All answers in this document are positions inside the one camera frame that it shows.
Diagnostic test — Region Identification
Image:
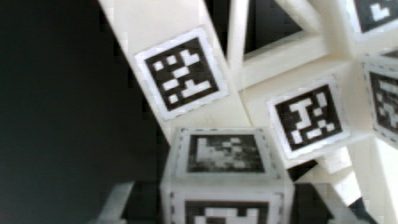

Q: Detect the white chair back frame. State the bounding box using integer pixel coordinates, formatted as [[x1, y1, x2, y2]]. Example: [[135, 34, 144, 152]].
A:
[[98, 0, 398, 224]]

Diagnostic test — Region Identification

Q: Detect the white chair leg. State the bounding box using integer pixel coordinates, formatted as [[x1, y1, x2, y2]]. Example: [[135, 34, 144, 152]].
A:
[[362, 48, 398, 150], [160, 128, 293, 224]]

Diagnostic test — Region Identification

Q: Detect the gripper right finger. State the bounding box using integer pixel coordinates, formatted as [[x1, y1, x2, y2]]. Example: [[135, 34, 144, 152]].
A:
[[312, 183, 369, 224]]

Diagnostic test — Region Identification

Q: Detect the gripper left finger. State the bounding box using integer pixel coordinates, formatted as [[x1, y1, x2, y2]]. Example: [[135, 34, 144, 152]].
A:
[[90, 182, 135, 224]]

